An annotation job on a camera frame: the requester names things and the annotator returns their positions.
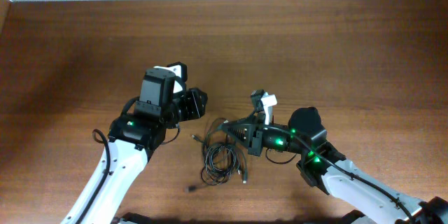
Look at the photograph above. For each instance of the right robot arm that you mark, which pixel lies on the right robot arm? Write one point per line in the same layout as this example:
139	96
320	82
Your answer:
321	165

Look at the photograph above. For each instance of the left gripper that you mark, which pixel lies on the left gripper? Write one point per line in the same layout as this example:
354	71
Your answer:
195	107

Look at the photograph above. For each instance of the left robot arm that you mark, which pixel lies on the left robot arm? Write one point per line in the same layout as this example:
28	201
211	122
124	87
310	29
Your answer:
163	103

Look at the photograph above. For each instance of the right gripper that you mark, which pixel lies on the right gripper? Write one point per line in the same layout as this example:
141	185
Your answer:
253	139

